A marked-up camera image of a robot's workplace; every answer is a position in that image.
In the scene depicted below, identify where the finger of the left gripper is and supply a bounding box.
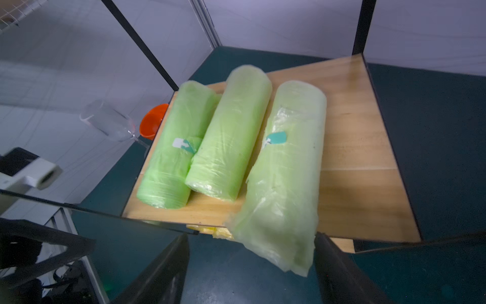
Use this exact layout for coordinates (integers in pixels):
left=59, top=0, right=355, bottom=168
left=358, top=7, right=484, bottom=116
left=1, top=219, right=96, bottom=289

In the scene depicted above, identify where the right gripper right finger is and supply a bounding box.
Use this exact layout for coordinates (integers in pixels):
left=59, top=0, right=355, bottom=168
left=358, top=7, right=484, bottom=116
left=315, top=233, right=393, bottom=303

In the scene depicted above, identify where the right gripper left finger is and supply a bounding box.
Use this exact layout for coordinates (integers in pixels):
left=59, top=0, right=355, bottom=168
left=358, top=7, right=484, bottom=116
left=111, top=234, right=190, bottom=303

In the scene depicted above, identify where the green roll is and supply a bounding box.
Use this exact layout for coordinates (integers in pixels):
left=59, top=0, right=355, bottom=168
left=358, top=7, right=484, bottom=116
left=137, top=81, right=221, bottom=209
left=228, top=81, right=327, bottom=277
left=186, top=65, right=273, bottom=201

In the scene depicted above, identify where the green roll front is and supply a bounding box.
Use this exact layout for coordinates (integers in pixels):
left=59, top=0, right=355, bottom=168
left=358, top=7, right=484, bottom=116
left=186, top=65, right=273, bottom=201

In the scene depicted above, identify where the yellow roll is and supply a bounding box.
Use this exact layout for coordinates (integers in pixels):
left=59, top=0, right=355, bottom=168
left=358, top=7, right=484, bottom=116
left=186, top=225, right=234, bottom=241

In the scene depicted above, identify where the wooden three-tier shelf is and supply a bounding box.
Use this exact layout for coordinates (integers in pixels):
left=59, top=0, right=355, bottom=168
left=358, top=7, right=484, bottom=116
left=102, top=1, right=480, bottom=244

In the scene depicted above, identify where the clear plastic goblet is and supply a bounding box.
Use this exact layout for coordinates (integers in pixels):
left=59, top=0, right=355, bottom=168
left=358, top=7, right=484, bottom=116
left=79, top=100, right=150, bottom=155

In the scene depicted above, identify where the orange plastic bowl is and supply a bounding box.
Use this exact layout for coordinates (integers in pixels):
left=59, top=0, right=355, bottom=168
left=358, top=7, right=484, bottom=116
left=139, top=104, right=168, bottom=140

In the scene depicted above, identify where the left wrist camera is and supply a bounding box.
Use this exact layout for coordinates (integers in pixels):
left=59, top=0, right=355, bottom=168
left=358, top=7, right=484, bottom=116
left=1, top=147, right=63, bottom=195

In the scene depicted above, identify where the white wire basket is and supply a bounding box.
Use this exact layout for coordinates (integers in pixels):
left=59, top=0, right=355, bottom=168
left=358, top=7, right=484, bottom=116
left=0, top=0, right=47, bottom=34

